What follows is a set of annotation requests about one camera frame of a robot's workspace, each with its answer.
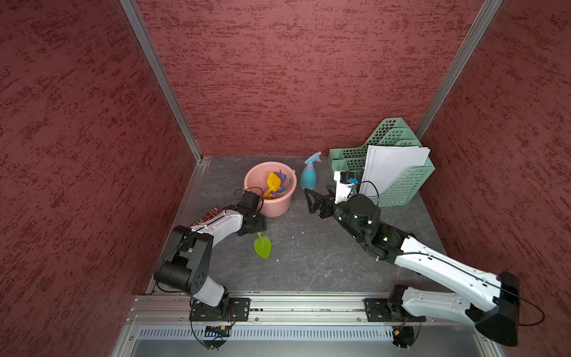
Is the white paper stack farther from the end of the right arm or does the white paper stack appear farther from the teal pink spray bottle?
the end of the right arm

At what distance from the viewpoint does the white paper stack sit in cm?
87

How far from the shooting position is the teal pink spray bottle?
981 mm

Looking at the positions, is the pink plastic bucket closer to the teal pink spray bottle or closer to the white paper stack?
the teal pink spray bottle

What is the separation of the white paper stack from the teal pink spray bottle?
0.22 m

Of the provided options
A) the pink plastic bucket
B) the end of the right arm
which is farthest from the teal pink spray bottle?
the end of the right arm

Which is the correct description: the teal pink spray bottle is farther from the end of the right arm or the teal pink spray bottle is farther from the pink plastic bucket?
the end of the right arm

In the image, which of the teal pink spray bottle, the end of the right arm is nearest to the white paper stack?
the teal pink spray bottle
